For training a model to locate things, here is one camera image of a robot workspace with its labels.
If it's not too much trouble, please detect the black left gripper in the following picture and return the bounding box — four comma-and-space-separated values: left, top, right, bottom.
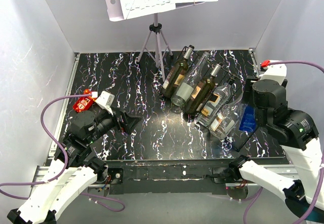
87, 104, 142, 144

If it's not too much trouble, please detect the tall blue gradient bottle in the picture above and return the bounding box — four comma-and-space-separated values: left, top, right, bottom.
239, 105, 256, 132

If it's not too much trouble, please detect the square clear bottle gold cap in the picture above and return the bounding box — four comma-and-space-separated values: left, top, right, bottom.
197, 79, 234, 127

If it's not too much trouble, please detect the round clear bottle cork stopper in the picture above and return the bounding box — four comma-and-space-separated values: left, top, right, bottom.
209, 98, 244, 140

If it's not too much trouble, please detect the dark Primitivo wine bottle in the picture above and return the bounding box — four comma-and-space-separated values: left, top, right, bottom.
184, 63, 223, 115

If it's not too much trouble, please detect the clear glass bottle grey label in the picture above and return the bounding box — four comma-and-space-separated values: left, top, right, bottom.
171, 52, 210, 107

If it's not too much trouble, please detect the green wine bottle brown label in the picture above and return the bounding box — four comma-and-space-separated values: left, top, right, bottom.
161, 45, 194, 98

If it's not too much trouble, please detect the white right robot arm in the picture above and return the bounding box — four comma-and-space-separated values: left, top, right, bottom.
228, 77, 323, 223

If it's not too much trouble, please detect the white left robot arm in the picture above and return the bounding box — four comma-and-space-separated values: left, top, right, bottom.
7, 107, 142, 223

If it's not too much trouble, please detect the red toy truck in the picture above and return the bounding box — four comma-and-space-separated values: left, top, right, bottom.
73, 96, 96, 113

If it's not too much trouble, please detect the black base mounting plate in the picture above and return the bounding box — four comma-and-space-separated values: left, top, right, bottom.
87, 159, 250, 196

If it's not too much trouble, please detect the lilac tripod music stand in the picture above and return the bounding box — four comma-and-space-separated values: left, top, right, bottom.
105, 0, 195, 80

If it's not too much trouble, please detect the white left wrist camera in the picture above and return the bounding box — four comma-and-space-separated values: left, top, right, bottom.
95, 91, 115, 109

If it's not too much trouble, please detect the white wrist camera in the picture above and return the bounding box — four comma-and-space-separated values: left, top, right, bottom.
259, 60, 287, 85
95, 91, 115, 109

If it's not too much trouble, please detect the black wire wine rack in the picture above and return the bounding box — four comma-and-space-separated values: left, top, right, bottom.
174, 45, 264, 152

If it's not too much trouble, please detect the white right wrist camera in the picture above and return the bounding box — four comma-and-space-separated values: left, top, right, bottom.
259, 60, 287, 85

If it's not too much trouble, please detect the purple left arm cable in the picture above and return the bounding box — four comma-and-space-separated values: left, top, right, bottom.
0, 92, 126, 212

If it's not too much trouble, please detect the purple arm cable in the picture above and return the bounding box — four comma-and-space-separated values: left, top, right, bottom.
0, 92, 126, 212
242, 59, 324, 224

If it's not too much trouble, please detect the aluminium frame rail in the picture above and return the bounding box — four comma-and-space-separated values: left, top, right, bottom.
33, 166, 82, 186

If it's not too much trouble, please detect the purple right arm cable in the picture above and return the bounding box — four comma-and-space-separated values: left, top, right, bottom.
242, 59, 324, 224

